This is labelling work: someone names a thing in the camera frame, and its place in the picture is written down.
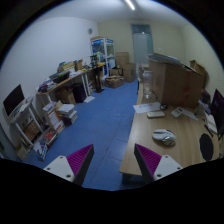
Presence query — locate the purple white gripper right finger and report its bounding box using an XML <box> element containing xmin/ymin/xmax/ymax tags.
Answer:
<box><xmin>134</xmin><ymin>144</ymin><xmax>182</xmax><ymax>184</ymax></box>

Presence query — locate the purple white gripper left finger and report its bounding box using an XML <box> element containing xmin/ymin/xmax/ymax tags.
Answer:
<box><xmin>44</xmin><ymin>144</ymin><xmax>94</xmax><ymax>186</ymax></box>

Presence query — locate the round black mouse pad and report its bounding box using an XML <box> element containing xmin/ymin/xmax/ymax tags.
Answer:
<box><xmin>199</xmin><ymin>134</ymin><xmax>214</xmax><ymax>161</ymax></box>

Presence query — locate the white remote control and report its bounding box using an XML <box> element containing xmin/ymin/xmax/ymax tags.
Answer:
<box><xmin>147</xmin><ymin>111</ymin><xmax>165</xmax><ymax>119</ymax></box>

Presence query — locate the stack of books on floor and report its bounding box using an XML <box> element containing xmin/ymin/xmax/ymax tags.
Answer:
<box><xmin>58</xmin><ymin>104</ymin><xmax>77</xmax><ymax>126</ymax></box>

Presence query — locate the white paper sheet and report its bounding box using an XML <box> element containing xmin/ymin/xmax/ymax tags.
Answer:
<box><xmin>133</xmin><ymin>102</ymin><xmax>160</xmax><ymax>114</ymax></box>

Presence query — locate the white slanted book shelf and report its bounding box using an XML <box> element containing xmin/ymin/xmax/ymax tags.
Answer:
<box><xmin>7</xmin><ymin>96</ymin><xmax>66</xmax><ymax>162</ymax></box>

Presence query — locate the white calculator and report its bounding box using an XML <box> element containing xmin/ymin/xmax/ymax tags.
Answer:
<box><xmin>171</xmin><ymin>107</ymin><xmax>183</xmax><ymax>118</ymax></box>

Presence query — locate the large cardboard box on table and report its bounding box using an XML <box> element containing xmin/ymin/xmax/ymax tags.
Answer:
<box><xmin>148</xmin><ymin>53</ymin><xmax>204</xmax><ymax>108</ymax></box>

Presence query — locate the black monitor on left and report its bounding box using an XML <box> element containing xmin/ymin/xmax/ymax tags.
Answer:
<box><xmin>3</xmin><ymin>85</ymin><xmax>24</xmax><ymax>116</ymax></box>

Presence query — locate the black monitor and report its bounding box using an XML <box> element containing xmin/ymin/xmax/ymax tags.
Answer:
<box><xmin>3</xmin><ymin>85</ymin><xmax>24</xmax><ymax>116</ymax></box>
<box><xmin>211</xmin><ymin>90</ymin><xmax>224</xmax><ymax>138</ymax></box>

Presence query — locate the clear plastic bottle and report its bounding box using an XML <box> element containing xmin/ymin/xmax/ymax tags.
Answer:
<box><xmin>142</xmin><ymin>71</ymin><xmax>154</xmax><ymax>98</ymax></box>

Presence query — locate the open cardboard box on floor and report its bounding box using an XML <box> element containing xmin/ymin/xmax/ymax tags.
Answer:
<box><xmin>105</xmin><ymin>76</ymin><xmax>124</xmax><ymax>89</ymax></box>

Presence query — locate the black monitor on right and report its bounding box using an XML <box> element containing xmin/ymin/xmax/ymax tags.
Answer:
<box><xmin>211</xmin><ymin>90</ymin><xmax>224</xmax><ymax>138</ymax></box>

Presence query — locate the stack of cardboard boxes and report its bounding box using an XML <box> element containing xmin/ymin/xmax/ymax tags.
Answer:
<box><xmin>115</xmin><ymin>52</ymin><xmax>136</xmax><ymax>83</ymax></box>

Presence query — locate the blue white vending cabinet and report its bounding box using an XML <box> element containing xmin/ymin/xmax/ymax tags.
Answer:
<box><xmin>90</xmin><ymin>36</ymin><xmax>116</xmax><ymax>76</ymax></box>

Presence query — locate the white door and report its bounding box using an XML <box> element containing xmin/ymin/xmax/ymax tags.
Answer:
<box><xmin>131</xmin><ymin>24</ymin><xmax>153</xmax><ymax>64</ymax></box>

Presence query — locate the ceiling light tube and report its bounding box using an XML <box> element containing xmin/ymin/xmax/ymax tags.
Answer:
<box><xmin>125</xmin><ymin>0</ymin><xmax>135</xmax><ymax>11</ymax></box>

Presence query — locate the wooden desk at left wall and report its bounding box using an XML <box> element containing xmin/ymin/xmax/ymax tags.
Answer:
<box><xmin>37</xmin><ymin>63</ymin><xmax>104</xmax><ymax>102</ymax></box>

